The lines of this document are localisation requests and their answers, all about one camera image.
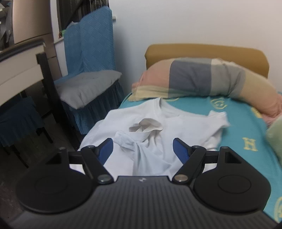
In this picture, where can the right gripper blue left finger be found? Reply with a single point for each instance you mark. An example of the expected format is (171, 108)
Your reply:
(94, 158)

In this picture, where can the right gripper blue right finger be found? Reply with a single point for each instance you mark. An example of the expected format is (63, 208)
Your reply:
(192, 158)

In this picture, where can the white t-shirt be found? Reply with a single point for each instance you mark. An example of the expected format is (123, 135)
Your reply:
(143, 137)

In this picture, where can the teal patterned bed sheet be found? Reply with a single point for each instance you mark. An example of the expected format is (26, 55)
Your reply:
(246, 136)

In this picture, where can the grey seat cushion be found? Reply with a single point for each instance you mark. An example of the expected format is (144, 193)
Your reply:
(82, 89)

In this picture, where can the pink grey checked pillow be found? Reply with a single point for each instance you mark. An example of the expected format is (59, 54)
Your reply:
(181, 77)

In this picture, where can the pink fluffy blanket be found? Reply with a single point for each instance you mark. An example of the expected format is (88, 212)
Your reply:
(269, 119)

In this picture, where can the green fleece blanket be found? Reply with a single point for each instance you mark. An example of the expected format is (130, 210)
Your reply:
(274, 136)

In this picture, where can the black framed table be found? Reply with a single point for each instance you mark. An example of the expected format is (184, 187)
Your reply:
(22, 66)

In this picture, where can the mustard yellow headboard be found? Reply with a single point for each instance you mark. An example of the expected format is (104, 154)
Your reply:
(252, 59)

